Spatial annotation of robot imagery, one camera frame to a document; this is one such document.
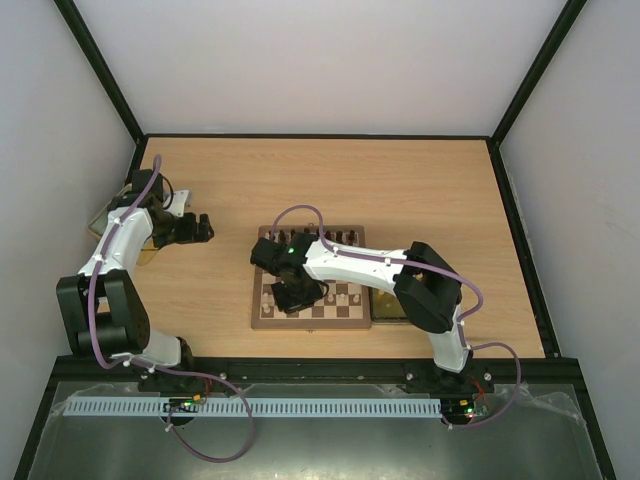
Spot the wooden chess board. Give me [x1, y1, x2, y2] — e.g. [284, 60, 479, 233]
[249, 223, 373, 332]

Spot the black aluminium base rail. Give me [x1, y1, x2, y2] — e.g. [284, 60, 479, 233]
[49, 355, 581, 396]

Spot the black frame post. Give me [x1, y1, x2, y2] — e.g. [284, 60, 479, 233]
[489, 0, 588, 151]
[54, 0, 145, 145]

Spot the grey slotted cable duct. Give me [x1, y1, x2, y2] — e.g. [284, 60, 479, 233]
[63, 396, 441, 419]

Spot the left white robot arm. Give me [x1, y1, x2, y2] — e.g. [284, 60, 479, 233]
[56, 167, 214, 372]

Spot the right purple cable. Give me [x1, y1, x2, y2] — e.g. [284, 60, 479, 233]
[273, 203, 524, 430]

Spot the silver metal tin lid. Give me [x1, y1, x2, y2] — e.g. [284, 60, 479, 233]
[87, 205, 157, 266]

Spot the purple cable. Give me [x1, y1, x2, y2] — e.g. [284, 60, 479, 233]
[273, 203, 524, 430]
[87, 153, 255, 461]

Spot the gold metal tin tray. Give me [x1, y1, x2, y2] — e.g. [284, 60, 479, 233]
[370, 288, 409, 325]

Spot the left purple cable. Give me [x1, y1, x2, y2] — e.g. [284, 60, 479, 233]
[87, 153, 255, 461]

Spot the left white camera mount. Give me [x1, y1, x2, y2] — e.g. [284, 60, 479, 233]
[164, 189, 192, 218]

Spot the right black frame post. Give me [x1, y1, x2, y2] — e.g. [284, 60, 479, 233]
[489, 0, 588, 151]

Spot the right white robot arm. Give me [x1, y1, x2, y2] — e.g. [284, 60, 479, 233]
[250, 232, 471, 392]

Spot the left black frame post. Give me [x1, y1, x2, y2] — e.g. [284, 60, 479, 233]
[54, 0, 145, 145]

